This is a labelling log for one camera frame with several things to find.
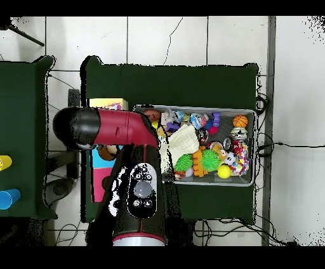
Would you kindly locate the brown toy football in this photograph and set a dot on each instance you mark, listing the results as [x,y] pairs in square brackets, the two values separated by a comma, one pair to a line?
[153,114]

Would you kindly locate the cream knitted cloth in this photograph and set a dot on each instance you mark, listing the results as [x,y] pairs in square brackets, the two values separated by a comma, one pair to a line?
[185,142]

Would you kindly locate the green spiky rubber ball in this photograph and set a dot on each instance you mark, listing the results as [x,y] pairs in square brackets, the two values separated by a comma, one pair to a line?
[183,163]
[210,160]

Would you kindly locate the black upright panel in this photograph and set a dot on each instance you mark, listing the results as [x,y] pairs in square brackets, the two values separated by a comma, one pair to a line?
[73,97]

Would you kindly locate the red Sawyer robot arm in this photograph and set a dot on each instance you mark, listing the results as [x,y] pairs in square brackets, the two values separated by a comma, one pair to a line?
[116,127]

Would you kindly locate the polka dot cloth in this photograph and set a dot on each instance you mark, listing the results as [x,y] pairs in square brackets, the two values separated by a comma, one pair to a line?
[114,106]
[243,157]

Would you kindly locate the orange toy basketball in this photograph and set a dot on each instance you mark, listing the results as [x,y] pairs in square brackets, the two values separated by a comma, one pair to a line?
[240,121]

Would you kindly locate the blue cup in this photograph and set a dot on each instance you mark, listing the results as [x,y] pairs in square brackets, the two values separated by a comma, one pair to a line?
[9,199]

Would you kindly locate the dark green table cloth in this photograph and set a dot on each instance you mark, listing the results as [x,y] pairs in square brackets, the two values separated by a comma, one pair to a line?
[22,114]
[177,86]

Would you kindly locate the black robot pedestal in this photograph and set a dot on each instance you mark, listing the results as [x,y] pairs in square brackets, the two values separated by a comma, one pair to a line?
[185,233]

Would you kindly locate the brown monkey plush toy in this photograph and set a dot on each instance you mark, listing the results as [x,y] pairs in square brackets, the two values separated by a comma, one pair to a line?
[219,152]

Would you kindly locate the yellow cup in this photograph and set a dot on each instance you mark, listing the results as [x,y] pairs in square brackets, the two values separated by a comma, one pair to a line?
[5,163]

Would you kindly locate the black tripod leg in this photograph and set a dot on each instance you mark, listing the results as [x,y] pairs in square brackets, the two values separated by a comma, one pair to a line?
[25,35]

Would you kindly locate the grey stand foot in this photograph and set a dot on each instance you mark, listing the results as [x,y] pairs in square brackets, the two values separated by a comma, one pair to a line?
[59,189]

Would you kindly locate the wooden box with three holes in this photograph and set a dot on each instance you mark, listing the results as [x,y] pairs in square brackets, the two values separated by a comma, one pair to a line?
[99,177]

